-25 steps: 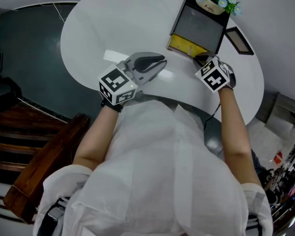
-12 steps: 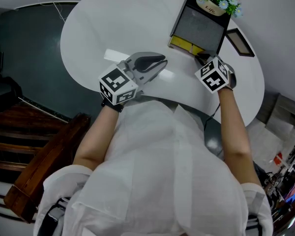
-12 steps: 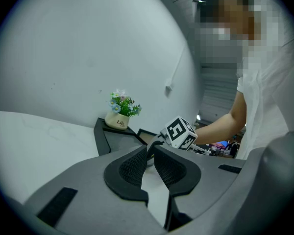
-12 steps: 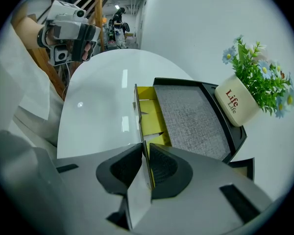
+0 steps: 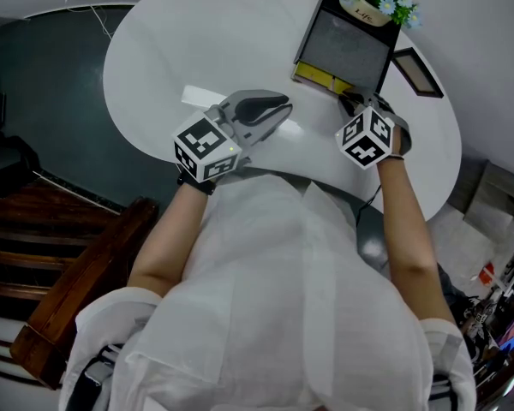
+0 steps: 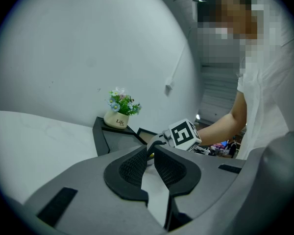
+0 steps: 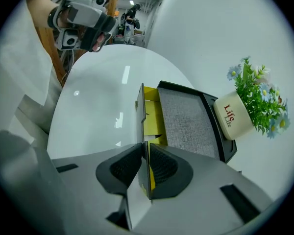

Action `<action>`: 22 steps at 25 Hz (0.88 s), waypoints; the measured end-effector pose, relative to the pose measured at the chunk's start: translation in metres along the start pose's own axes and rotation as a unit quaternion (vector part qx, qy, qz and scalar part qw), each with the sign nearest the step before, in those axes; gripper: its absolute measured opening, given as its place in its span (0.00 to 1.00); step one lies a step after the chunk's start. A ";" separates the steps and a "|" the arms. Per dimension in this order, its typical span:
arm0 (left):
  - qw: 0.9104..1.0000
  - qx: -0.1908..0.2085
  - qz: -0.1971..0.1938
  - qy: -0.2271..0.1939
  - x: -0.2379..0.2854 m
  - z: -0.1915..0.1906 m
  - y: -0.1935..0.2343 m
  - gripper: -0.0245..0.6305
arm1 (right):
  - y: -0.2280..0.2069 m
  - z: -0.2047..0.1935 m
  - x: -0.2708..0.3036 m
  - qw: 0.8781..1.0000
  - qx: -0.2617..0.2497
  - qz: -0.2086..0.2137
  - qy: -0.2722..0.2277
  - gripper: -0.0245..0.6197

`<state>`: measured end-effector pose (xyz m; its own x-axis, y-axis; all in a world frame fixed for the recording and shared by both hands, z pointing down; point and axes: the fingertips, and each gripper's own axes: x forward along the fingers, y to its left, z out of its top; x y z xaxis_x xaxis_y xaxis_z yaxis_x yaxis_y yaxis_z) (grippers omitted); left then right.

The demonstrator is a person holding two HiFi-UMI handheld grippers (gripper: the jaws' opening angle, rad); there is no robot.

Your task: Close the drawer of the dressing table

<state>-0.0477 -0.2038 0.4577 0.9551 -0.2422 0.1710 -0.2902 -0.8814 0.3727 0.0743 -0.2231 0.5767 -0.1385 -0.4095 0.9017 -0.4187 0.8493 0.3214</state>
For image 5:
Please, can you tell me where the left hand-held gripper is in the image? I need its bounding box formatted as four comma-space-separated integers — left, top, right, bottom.
172, 89, 294, 183

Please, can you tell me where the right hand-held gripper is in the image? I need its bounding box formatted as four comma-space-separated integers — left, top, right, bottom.
334, 92, 414, 170

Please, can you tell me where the yellow box tray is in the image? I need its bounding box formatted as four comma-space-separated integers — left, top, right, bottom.
290, 60, 355, 96

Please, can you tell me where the person's right forearm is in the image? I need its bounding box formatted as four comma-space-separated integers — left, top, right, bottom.
374, 156, 457, 329

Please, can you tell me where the person's left forearm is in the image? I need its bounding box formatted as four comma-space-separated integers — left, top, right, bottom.
126, 182, 209, 303

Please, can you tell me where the black box lid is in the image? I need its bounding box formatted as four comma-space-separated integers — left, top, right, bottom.
291, 0, 402, 97

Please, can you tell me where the black wristband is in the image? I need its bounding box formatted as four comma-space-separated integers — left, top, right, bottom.
176, 172, 218, 197

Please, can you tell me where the grey wooden shelf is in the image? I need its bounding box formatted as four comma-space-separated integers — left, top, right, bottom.
447, 156, 514, 247

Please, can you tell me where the person's white shirt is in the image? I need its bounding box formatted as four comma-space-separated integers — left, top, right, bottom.
59, 171, 479, 411

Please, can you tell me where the brown wooden staircase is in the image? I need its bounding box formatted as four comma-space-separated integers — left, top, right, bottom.
0, 173, 160, 391

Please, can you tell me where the dark picture frame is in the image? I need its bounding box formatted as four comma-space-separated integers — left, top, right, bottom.
390, 47, 445, 99

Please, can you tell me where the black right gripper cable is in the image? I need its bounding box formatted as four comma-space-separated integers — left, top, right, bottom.
354, 184, 383, 231

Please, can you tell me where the white power cable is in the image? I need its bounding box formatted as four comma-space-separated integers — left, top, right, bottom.
66, 0, 115, 40

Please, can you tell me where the grey harness strap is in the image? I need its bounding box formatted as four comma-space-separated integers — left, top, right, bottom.
80, 342, 126, 402

